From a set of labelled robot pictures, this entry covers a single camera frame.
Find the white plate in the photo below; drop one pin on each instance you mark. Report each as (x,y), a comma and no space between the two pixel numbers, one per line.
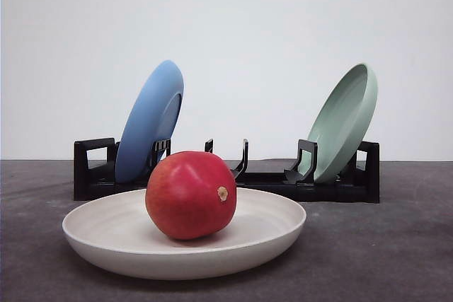
(116,232)

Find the blue plate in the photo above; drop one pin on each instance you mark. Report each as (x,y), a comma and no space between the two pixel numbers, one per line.
(153,120)

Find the green plate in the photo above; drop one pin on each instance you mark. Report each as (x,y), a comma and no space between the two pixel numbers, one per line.
(341,123)

